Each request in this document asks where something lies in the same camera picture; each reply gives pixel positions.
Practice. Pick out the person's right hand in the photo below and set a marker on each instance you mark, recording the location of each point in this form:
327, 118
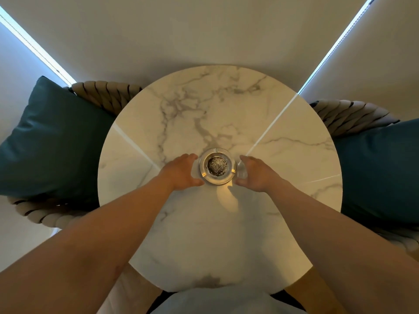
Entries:
262, 176

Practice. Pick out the person's left hand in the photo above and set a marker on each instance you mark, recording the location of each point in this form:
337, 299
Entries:
178, 174

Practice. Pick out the round glass ashtray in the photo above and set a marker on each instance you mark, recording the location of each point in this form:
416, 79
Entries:
226, 179

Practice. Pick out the person's right forearm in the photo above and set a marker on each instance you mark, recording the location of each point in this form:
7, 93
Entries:
343, 251

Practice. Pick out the person's left forearm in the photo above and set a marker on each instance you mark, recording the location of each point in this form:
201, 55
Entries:
82, 251

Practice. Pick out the round marble table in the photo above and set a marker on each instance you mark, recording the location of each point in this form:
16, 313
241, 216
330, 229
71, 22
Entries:
196, 111

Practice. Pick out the teal cushion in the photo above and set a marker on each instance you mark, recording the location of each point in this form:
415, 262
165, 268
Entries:
376, 176
55, 143

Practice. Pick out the light blue shirt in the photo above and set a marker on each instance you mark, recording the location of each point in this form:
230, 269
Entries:
229, 304

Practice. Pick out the black trousers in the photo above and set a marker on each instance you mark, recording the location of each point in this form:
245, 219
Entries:
155, 305

